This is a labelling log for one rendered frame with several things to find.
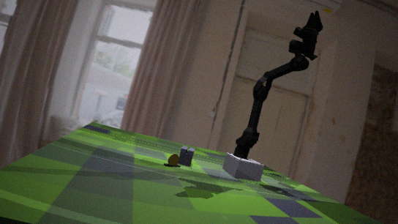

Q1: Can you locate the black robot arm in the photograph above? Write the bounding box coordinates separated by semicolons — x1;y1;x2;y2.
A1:
233;40;318;160

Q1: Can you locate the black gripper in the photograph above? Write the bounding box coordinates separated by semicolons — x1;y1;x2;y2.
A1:
300;11;323;47

